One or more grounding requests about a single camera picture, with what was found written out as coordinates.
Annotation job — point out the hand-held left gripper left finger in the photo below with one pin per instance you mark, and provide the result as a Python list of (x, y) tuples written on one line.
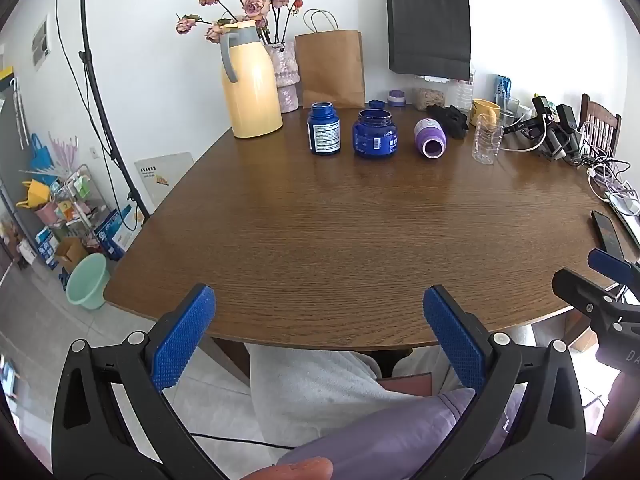
[(180, 332)]

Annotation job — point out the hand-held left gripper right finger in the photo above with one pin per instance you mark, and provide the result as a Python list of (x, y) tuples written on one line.
[(452, 332)]

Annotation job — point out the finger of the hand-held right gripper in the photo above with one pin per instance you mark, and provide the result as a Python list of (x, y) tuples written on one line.
[(582, 292), (611, 264)]

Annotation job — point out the purple cup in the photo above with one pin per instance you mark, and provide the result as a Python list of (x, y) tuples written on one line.
[(431, 138)]

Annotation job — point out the clear plastic cup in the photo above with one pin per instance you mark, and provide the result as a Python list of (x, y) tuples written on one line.
[(487, 139)]

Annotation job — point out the person's left hand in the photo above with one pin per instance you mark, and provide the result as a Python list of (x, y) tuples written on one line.
[(300, 469)]

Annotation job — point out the black smartphone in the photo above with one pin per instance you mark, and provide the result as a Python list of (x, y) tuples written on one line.
[(607, 232)]

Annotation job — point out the green plastic bucket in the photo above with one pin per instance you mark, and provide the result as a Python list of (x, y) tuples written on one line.
[(89, 280)]

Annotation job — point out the purple garment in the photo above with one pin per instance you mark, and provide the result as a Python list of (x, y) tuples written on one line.
[(390, 435)]

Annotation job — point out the blue and white box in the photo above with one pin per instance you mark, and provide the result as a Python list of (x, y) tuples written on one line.
[(117, 230)]

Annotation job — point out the cardboard box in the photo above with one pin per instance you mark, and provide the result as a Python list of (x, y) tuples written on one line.
[(72, 252)]

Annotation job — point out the wooden chair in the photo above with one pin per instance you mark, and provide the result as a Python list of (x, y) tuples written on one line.
[(600, 120)]

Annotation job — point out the person's white pants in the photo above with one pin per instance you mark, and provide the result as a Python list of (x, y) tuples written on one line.
[(320, 390)]

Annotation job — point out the white board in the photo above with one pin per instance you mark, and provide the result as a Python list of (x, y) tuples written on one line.
[(160, 175)]

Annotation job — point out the metal storage rack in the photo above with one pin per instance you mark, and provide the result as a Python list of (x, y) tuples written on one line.
[(80, 200)]

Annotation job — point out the drinking glass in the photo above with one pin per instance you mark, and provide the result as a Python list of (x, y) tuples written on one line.
[(510, 107)]

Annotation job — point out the yellow mug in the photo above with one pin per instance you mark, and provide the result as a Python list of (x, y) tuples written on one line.
[(484, 110)]

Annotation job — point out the yellow bag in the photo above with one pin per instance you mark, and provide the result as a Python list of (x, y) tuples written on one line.
[(34, 195)]

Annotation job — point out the blue packet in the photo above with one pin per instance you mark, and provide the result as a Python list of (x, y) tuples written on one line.
[(502, 87)]

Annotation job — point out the wide blue jar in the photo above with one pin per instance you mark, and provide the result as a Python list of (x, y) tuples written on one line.
[(375, 134)]

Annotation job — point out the black cloth item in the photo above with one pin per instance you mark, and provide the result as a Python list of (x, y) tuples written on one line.
[(450, 116)]

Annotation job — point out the clear water bottle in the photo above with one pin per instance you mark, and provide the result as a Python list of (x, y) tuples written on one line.
[(464, 94)]

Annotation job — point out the blue tote bag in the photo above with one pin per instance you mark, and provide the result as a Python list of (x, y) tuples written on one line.
[(42, 152)]

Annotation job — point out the clear oat container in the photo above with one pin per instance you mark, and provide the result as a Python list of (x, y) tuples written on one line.
[(429, 97)]

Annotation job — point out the tall blue bottle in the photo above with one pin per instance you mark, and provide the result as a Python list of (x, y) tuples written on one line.
[(324, 130)]

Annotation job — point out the blue jar lid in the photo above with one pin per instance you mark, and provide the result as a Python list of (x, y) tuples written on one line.
[(376, 105)]

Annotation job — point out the small purple jar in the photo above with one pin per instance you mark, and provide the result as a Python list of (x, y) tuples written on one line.
[(397, 97)]

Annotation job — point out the black light stand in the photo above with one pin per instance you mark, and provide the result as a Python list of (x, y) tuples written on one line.
[(97, 85)]

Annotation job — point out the yellow thermos jug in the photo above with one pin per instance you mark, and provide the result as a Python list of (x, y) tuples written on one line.
[(250, 80)]

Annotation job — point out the pink vase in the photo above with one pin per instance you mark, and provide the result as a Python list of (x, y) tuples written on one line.
[(284, 77)]

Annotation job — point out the brown paper bag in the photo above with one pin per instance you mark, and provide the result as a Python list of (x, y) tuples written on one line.
[(331, 67)]

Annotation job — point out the black paper bag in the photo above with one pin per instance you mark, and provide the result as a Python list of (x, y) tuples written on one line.
[(430, 30)]

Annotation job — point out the dried pink roses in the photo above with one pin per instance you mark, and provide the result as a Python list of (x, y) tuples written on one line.
[(250, 7)]

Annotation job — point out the black camera devices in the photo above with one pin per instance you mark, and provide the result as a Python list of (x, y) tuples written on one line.
[(552, 127)]

